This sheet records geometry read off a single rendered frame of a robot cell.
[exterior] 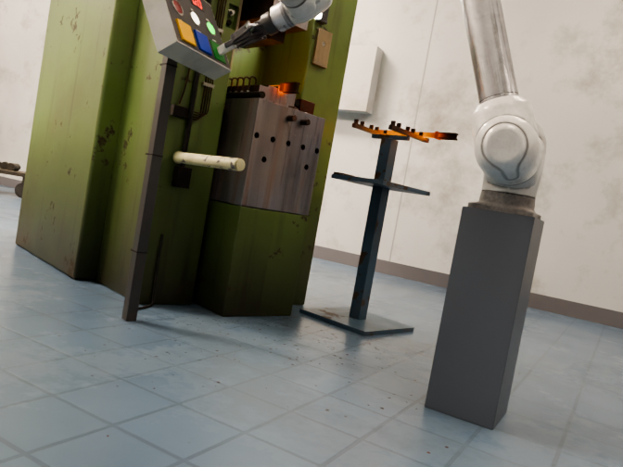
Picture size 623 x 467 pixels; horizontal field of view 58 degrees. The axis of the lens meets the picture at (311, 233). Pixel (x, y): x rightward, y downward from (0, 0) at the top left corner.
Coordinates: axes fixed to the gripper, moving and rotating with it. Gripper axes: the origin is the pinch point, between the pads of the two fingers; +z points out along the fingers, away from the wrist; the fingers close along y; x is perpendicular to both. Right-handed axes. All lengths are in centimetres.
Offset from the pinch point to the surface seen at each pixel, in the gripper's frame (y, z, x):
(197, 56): -13.2, 5.5, -5.6
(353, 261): 334, 87, -63
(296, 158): 52, 7, -33
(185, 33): -21.3, 3.1, -1.1
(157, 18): -27.1, 8.3, 5.0
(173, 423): -70, 9, -113
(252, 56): 80, 22, 34
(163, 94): -11.5, 23.3, -10.6
